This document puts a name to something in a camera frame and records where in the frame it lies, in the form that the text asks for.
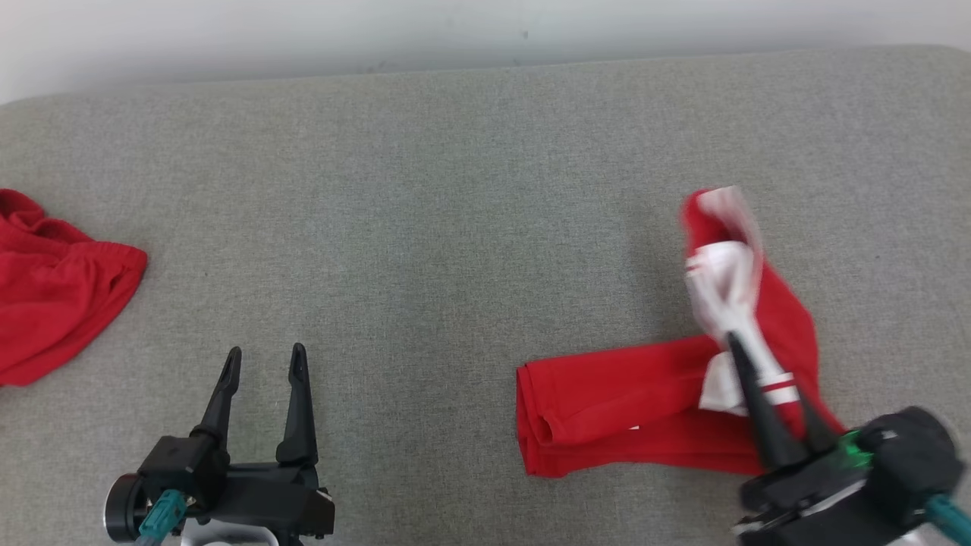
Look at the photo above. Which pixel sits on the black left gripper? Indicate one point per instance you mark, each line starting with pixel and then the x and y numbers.
pixel 273 500

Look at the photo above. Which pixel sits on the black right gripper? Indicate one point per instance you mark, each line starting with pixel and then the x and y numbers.
pixel 812 500

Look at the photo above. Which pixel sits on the red white basketball jersey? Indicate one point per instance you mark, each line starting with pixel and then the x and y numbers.
pixel 607 409

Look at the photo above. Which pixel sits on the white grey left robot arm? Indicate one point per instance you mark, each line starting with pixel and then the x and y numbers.
pixel 121 508

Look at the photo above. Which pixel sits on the red shorts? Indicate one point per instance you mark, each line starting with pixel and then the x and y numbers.
pixel 53 303

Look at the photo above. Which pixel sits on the grey fabric sofa cushion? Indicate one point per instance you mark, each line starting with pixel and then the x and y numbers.
pixel 425 227

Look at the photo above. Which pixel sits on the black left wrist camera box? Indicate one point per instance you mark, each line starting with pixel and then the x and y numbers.
pixel 178 462

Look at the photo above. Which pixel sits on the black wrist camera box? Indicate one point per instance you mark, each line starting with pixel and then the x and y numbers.
pixel 910 455
pixel 178 462

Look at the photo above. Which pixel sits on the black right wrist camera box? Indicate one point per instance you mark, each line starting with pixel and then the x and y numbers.
pixel 910 455

